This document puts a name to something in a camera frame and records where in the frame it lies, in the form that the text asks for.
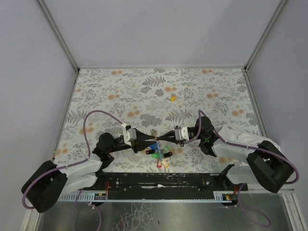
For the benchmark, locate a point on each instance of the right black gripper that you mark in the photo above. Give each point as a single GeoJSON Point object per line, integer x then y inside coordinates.
{"type": "Point", "coordinates": [193, 132]}

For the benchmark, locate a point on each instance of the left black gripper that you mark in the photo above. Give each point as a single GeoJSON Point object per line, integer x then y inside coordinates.
{"type": "Point", "coordinates": [134, 142]}

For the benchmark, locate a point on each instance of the bunch of coloured key tags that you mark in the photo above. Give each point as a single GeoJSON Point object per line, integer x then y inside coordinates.
{"type": "Point", "coordinates": [160, 153]}

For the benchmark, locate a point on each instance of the yellow key tag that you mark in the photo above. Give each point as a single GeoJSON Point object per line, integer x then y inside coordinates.
{"type": "Point", "coordinates": [172, 97]}

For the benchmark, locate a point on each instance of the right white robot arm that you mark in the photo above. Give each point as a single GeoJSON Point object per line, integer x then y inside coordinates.
{"type": "Point", "coordinates": [264, 163]}

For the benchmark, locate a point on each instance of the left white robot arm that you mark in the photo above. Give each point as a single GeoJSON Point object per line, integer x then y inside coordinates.
{"type": "Point", "coordinates": [50, 182]}

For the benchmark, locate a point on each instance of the floral patterned mat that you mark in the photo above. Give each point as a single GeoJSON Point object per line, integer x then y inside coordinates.
{"type": "Point", "coordinates": [103, 98]}

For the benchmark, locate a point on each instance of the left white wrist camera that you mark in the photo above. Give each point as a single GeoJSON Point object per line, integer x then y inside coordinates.
{"type": "Point", "coordinates": [129, 134]}

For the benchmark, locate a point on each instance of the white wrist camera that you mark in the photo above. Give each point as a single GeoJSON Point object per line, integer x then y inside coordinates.
{"type": "Point", "coordinates": [181, 134]}
{"type": "Point", "coordinates": [129, 134]}

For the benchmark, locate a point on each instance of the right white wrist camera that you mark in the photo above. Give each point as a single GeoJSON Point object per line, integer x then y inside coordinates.
{"type": "Point", "coordinates": [181, 134]}

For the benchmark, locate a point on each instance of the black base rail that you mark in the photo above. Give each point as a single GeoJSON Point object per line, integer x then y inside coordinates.
{"type": "Point", "coordinates": [162, 186]}

